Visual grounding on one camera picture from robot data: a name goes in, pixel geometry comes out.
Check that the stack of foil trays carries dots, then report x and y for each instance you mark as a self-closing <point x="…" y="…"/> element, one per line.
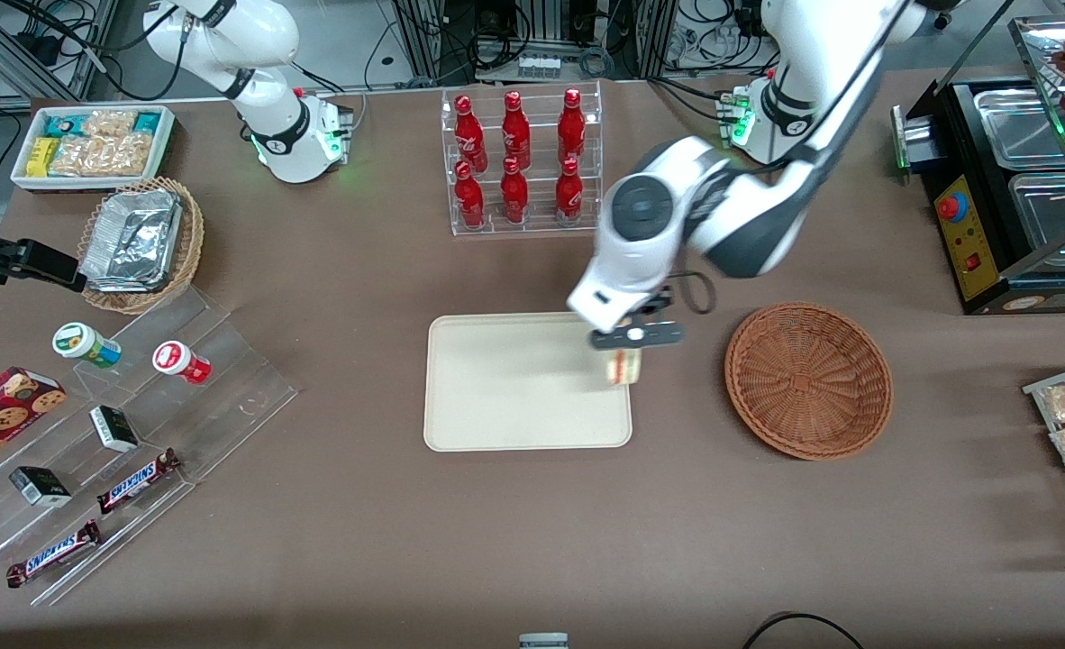
<point x="131" y="239"/>

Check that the green lid cup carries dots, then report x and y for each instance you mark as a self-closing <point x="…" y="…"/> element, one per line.
<point x="82" y="342"/>

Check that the black food warmer appliance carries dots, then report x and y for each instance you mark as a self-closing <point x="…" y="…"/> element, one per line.
<point x="974" y="225"/>

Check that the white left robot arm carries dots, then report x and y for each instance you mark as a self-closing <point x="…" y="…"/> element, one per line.
<point x="749" y="225"/>

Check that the clear acrylic bottle rack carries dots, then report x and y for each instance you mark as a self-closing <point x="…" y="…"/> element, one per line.
<point x="523" y="225"/>

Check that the tan wicker basket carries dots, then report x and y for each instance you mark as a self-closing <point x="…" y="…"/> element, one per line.
<point x="192" y="234"/>

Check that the white snack bin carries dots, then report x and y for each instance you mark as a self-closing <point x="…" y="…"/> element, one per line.
<point x="23" y="176"/>

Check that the Snickers chocolate bar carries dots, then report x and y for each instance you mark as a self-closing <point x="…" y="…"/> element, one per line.
<point x="136" y="482"/>
<point x="53" y="553"/>

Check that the small clear cracker bag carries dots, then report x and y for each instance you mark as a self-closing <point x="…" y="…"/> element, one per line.
<point x="109" y="123"/>

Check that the dark wrist camera box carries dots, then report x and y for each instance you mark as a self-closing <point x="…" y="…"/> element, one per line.
<point x="651" y="303"/>

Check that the triangle sandwich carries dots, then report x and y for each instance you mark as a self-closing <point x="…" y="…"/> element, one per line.
<point x="624" y="368"/>

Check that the small black box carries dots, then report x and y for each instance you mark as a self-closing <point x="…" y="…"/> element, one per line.
<point x="113" y="428"/>
<point x="40" y="487"/>

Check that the red cookie box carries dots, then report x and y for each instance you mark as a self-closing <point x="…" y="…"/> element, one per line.
<point x="1" y="415"/>

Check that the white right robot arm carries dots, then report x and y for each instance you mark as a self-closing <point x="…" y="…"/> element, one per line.
<point x="271" y="135"/>

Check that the teal snack packet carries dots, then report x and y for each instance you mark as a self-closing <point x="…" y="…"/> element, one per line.
<point x="147" y="122"/>
<point x="62" y="123"/>

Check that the yellow snack packet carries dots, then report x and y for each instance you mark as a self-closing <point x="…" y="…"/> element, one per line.
<point x="43" y="158"/>

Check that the clear acrylic stepped display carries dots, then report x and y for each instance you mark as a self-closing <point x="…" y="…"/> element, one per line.
<point x="235" y="379"/>

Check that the brown round wicker basket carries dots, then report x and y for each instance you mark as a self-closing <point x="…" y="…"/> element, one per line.
<point x="807" y="383"/>

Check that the white power strip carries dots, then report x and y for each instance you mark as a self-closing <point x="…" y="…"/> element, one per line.
<point x="539" y="67"/>

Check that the grey device at table edge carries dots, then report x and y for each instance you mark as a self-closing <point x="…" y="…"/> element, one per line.
<point x="543" y="641"/>

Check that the steel warmer pan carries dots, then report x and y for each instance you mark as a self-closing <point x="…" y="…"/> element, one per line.
<point x="1019" y="126"/>
<point x="1051" y="221"/>

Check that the red lid cup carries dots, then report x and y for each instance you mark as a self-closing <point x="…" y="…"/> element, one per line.
<point x="177" y="359"/>

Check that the large clear cracker bag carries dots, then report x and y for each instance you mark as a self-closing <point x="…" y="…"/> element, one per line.
<point x="104" y="155"/>

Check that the red cola bottle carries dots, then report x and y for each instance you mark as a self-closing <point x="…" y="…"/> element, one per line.
<point x="469" y="198"/>
<point x="469" y="133"/>
<point x="571" y="126"/>
<point x="568" y="194"/>
<point x="515" y="128"/>
<point x="514" y="194"/>

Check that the cream plastic tray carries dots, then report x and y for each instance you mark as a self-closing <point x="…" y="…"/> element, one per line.
<point x="514" y="388"/>

